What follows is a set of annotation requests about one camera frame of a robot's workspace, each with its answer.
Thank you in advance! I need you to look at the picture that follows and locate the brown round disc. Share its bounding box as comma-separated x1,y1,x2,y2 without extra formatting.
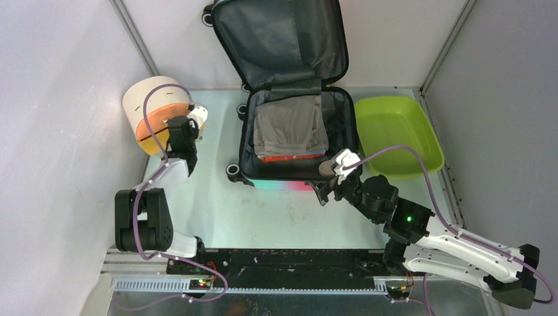
318,160,336,177

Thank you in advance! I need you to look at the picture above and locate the cream orange cylindrical container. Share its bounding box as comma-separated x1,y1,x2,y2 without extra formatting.
122,76,199,155

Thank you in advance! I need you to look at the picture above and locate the lime green plastic tray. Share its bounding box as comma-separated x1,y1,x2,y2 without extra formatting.
354,95,445,180

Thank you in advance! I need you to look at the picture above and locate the pink teal cartoon suitcase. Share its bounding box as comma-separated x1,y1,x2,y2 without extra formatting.
201,1,359,190

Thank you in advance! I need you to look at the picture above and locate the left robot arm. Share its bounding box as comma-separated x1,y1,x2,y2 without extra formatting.
114,113,208,274

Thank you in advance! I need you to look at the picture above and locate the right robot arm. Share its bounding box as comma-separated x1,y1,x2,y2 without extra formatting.
309,175,540,309

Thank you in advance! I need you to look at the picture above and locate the orange red flat item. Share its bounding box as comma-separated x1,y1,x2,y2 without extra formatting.
258,151,325,163

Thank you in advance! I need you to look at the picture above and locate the grey folded garment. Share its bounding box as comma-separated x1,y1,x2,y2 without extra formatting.
253,95,329,158

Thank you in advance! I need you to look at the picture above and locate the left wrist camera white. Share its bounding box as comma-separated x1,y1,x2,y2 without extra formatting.
186,104,209,130

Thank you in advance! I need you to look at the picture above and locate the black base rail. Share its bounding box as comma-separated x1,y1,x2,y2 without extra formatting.
166,248,412,289

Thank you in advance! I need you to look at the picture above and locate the grey cable duct strip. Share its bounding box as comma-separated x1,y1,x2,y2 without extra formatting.
112,277,388,295

